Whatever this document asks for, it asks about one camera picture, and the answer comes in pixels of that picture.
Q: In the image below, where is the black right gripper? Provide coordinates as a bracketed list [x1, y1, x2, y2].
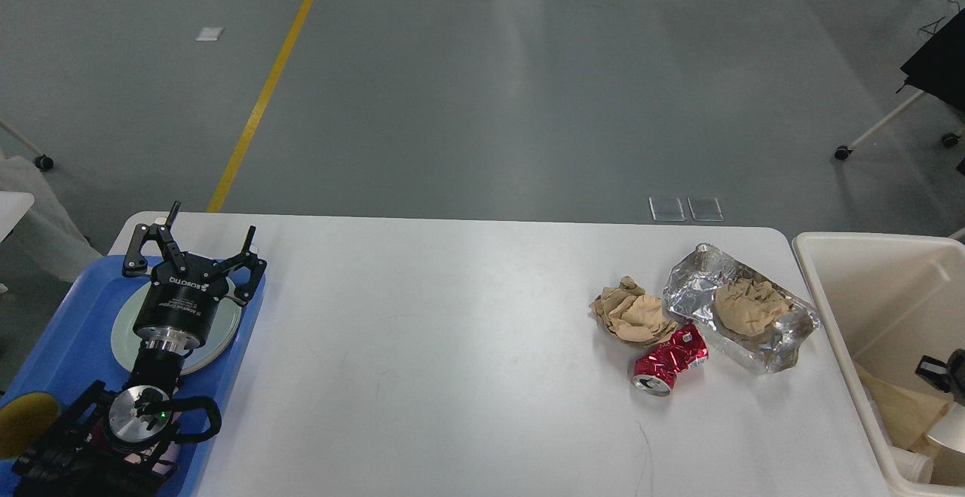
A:
[914, 349, 965, 406]

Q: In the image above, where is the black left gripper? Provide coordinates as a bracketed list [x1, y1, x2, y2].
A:
[122, 201, 268, 351]

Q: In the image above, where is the brown paper bag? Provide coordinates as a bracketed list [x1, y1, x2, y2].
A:
[855, 364, 951, 459]

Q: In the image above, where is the green plate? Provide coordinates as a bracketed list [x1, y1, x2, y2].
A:
[109, 280, 242, 374]

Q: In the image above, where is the teal mug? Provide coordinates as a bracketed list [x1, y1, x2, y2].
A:
[1, 391, 62, 462]

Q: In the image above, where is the foil back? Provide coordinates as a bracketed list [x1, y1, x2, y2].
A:
[663, 243, 823, 376]

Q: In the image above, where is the white paper cup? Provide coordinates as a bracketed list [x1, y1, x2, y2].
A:
[927, 402, 964, 487]
[890, 446, 934, 484]

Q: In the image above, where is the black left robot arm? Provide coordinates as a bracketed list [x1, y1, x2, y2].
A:
[2, 204, 268, 496]

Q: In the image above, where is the white plastic bin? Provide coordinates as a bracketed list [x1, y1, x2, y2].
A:
[792, 232, 964, 496]

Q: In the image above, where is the pink plate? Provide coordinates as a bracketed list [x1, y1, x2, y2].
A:
[113, 286, 242, 377]

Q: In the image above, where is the blue plastic tray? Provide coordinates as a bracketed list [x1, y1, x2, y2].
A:
[0, 256, 266, 497]

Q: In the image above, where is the white furniture at left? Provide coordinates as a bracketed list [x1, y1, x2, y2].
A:
[1, 155, 103, 283]

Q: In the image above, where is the crumpled paper in foil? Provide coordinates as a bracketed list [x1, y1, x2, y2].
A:
[713, 278, 792, 338]

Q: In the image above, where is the white rolling chair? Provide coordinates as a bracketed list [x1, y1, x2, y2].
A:
[832, 89, 964, 161]

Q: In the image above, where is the crushed red soda can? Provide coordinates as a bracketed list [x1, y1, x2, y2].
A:
[630, 323, 709, 397]

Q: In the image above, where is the black jacket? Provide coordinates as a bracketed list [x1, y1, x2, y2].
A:
[902, 11, 964, 121]

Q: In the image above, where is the crumpled brown paper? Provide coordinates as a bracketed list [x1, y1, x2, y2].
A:
[589, 276, 680, 348]

